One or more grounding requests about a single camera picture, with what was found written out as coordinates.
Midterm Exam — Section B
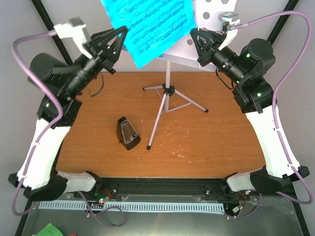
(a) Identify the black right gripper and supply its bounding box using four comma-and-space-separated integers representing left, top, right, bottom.
189, 29, 246, 85

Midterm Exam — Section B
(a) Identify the right black frame post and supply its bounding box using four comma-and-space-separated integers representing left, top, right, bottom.
267, 0, 300, 45

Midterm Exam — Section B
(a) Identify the light blue cable duct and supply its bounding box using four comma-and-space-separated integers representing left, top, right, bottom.
38, 200, 224, 214

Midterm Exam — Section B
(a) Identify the blue sheet music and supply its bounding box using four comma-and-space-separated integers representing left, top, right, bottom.
101, 0, 196, 68

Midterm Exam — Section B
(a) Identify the black frame post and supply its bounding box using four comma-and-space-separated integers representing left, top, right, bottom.
31, 0, 82, 74
267, 0, 300, 45

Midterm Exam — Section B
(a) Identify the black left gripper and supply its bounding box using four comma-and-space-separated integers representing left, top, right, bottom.
64, 24, 128, 95

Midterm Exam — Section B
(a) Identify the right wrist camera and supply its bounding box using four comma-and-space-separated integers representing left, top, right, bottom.
219, 12, 240, 51

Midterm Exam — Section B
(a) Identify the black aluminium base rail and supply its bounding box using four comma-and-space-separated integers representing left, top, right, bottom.
31, 177, 295, 205

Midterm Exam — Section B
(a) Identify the green paper piece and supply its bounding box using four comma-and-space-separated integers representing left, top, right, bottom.
35, 223, 63, 236

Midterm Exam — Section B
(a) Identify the silver tripod music stand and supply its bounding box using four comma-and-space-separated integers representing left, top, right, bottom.
143, 0, 237, 150

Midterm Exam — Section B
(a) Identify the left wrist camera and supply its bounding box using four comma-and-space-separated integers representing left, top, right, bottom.
54, 17, 92, 59

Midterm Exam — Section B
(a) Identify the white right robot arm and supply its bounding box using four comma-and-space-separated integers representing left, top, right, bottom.
190, 29, 310, 196

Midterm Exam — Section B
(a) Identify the black metronome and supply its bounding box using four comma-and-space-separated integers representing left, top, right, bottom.
116, 117, 141, 150

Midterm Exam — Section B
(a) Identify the left black frame post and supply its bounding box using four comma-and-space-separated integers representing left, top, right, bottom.
31, 0, 82, 74

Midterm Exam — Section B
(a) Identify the clear plastic metronome cover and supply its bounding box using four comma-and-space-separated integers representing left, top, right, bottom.
121, 119, 138, 144

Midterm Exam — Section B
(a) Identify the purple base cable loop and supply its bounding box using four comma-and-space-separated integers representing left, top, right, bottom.
78, 190, 124, 227

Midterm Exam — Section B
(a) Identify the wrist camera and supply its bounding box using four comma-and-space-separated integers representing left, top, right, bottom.
219, 12, 240, 51
54, 17, 92, 59

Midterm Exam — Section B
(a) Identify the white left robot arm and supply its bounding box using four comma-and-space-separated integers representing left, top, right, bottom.
8, 25, 127, 201

